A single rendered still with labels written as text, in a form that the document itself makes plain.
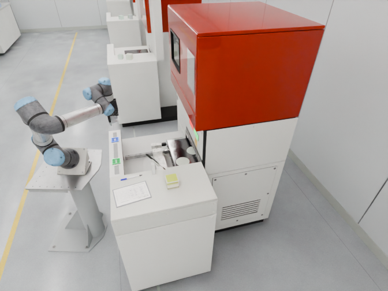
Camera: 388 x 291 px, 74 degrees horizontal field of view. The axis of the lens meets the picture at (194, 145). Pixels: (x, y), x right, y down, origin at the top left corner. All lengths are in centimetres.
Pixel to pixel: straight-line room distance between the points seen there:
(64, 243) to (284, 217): 211
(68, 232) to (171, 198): 146
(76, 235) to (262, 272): 170
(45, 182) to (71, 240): 81
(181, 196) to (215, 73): 75
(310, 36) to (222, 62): 53
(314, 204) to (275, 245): 72
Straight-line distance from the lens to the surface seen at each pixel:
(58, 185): 206
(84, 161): 206
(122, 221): 155
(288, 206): 296
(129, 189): 166
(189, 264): 212
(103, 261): 255
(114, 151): 198
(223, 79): 152
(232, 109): 164
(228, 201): 223
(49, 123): 155
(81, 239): 272
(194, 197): 158
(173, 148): 203
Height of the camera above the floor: 216
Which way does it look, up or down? 38 degrees down
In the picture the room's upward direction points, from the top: 1 degrees clockwise
